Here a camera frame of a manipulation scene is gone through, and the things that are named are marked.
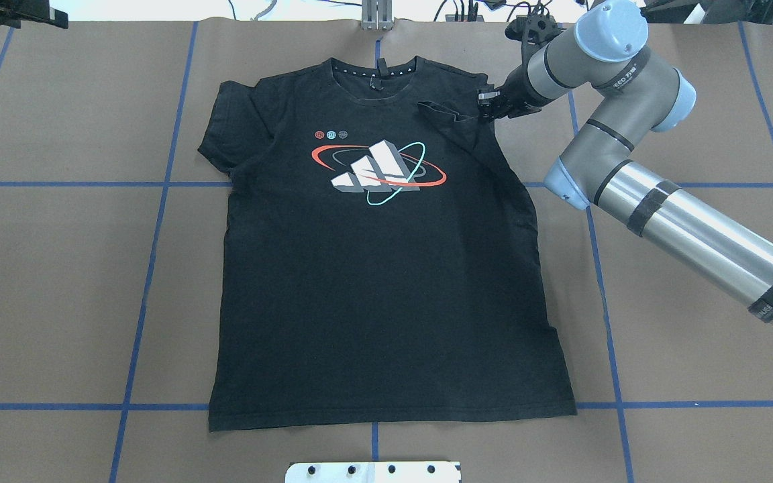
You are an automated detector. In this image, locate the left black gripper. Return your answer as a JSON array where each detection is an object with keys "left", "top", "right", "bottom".
[{"left": 0, "top": 1, "right": 68, "bottom": 30}]

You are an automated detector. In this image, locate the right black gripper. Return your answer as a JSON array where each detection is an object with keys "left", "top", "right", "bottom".
[{"left": 476, "top": 70, "right": 541, "bottom": 122}]

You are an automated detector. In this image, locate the black t-shirt with logo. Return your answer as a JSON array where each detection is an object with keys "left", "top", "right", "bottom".
[{"left": 198, "top": 57, "right": 576, "bottom": 432}]

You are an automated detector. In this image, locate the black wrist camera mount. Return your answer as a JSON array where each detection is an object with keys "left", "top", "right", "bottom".
[{"left": 504, "top": 13, "right": 564, "bottom": 48}]

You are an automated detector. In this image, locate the aluminium frame post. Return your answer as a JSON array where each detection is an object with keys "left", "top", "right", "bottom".
[{"left": 360, "top": 0, "right": 395, "bottom": 31}]

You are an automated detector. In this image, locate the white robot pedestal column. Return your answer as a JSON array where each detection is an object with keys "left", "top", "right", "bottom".
[{"left": 285, "top": 461, "right": 464, "bottom": 482}]

